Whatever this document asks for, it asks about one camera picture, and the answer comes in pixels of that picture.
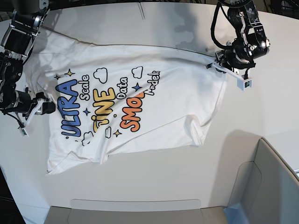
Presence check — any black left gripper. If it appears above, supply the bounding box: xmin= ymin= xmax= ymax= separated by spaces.
xmin=206 ymin=49 xmax=256 ymax=79

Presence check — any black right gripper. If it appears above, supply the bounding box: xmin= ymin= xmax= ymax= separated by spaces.
xmin=14 ymin=91 xmax=56 ymax=127

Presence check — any white printed t-shirt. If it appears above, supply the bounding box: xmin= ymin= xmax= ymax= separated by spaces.
xmin=23 ymin=29 xmax=227 ymax=175

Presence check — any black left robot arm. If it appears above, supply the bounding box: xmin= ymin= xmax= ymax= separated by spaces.
xmin=206 ymin=0 xmax=271 ymax=86

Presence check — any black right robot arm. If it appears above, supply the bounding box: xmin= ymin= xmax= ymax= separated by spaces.
xmin=0 ymin=0 xmax=55 ymax=129

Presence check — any grey cardboard box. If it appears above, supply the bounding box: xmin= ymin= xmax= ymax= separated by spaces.
xmin=45 ymin=138 xmax=299 ymax=224

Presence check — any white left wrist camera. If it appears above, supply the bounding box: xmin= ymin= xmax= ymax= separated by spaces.
xmin=237 ymin=78 xmax=252 ymax=91

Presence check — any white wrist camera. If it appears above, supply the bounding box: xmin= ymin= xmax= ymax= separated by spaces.
xmin=237 ymin=78 xmax=252 ymax=91
xmin=18 ymin=127 xmax=30 ymax=136

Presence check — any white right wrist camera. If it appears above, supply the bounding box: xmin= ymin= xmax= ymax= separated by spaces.
xmin=18 ymin=127 xmax=30 ymax=136

